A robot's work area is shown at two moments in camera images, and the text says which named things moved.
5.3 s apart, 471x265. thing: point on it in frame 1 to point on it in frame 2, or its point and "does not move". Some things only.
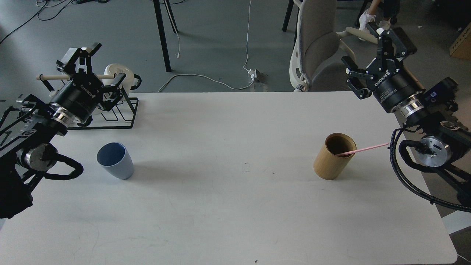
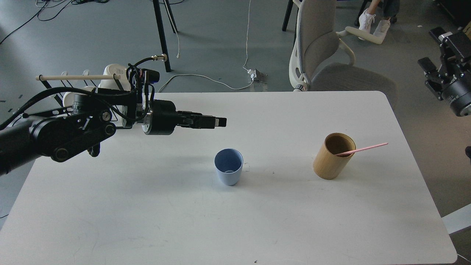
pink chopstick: [360, 149] does not move
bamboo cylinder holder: [328, 165] does not move
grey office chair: [316, 62] does not move
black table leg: [163, 31] does not move
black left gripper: [79, 97] to [161, 119]
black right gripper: [390, 84] to [457, 58]
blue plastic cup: [114, 157] to [229, 162]
